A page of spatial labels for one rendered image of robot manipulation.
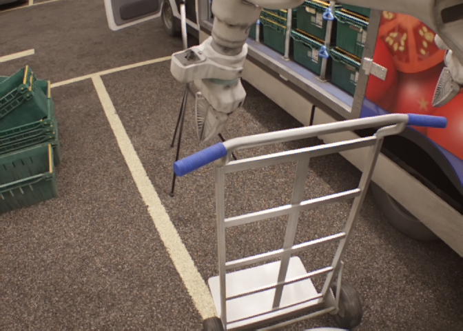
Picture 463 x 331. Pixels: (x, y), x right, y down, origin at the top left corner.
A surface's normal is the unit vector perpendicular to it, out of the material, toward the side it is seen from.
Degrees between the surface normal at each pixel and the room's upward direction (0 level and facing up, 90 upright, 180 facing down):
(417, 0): 115
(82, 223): 0
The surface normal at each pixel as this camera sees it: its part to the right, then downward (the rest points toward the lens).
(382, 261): 0.00, -0.79
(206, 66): 0.40, 0.78
